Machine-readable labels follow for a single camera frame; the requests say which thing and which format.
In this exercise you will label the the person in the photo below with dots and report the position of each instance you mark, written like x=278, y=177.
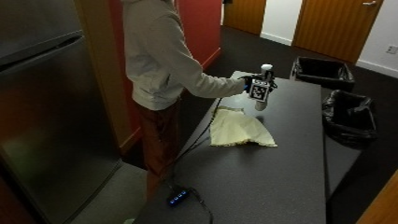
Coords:
x=158, y=62

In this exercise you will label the stainless steel refrigerator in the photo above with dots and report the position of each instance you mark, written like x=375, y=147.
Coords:
x=46, y=118

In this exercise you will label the pale yellow cloth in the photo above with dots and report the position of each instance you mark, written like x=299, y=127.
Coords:
x=236, y=127

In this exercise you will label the wooden door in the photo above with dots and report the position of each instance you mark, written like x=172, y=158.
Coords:
x=244, y=15
x=335, y=28

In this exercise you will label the black lined trash bin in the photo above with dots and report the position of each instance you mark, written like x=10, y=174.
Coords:
x=324, y=72
x=349, y=118

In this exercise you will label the white wall outlet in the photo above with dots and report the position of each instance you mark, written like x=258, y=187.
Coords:
x=392, y=49

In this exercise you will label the white spray bottle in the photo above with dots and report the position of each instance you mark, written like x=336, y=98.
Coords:
x=264, y=69

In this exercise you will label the white marker cube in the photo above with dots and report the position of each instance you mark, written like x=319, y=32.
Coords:
x=260, y=89

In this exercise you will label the black hub with blue lights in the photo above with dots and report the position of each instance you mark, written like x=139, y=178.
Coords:
x=179, y=196

